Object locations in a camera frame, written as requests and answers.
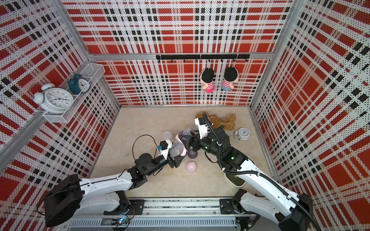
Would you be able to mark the doll with pink dress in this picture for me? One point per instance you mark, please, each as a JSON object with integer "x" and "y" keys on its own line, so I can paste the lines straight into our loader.
{"x": 207, "y": 80}

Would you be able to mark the teal alarm clock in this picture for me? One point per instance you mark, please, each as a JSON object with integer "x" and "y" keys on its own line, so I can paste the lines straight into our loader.
{"x": 77, "y": 84}

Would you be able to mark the large white alarm clock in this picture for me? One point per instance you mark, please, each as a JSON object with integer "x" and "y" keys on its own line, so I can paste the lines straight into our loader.
{"x": 53, "y": 100}

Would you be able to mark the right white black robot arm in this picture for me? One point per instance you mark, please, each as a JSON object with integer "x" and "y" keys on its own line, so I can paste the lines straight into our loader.
{"x": 290, "y": 211}

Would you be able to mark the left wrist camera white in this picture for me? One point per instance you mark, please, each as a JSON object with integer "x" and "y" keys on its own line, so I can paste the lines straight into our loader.
{"x": 164, "y": 148}

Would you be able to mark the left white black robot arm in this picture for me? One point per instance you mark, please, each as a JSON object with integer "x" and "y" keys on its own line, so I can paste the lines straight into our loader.
{"x": 75, "y": 196}

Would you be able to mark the pink bottle cap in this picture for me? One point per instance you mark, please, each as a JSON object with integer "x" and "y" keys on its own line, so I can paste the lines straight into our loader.
{"x": 191, "y": 167}

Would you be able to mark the small white alarm clock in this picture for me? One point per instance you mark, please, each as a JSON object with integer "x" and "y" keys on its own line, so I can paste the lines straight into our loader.
{"x": 242, "y": 134}

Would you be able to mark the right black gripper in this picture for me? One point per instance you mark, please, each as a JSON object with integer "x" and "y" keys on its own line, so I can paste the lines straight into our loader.
{"x": 191, "y": 139}

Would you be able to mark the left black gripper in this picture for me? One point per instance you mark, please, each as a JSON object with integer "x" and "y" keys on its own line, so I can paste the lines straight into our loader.
{"x": 176, "y": 161}

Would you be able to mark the doll with striped shirt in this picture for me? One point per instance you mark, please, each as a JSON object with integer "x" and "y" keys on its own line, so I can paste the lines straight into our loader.
{"x": 231, "y": 76}

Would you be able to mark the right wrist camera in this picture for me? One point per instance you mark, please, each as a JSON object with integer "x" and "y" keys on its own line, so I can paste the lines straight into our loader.
{"x": 202, "y": 125}

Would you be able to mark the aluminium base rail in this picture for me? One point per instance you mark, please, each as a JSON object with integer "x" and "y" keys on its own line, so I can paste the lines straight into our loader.
{"x": 169, "y": 213}

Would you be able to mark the white wire wall shelf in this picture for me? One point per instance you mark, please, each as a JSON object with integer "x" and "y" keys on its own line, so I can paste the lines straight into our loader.
{"x": 93, "y": 73}

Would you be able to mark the green circuit board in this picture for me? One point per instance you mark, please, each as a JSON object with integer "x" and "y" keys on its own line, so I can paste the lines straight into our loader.
{"x": 119, "y": 222}

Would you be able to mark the black hook rail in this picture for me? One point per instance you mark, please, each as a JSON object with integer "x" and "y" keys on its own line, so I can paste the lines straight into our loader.
{"x": 203, "y": 57}

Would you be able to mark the clear baby bottle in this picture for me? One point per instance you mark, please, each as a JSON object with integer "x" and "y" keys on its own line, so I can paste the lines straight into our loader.
{"x": 174, "y": 151}
{"x": 167, "y": 135}

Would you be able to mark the pink bottle handle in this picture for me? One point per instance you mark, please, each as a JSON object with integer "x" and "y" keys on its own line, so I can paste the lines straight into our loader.
{"x": 182, "y": 150}

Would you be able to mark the white bin green inside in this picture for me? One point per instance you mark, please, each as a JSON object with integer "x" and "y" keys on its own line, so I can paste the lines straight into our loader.
{"x": 233, "y": 181}

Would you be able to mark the brown plush toy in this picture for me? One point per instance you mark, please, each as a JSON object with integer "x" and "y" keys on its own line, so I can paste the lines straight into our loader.
{"x": 229, "y": 122}

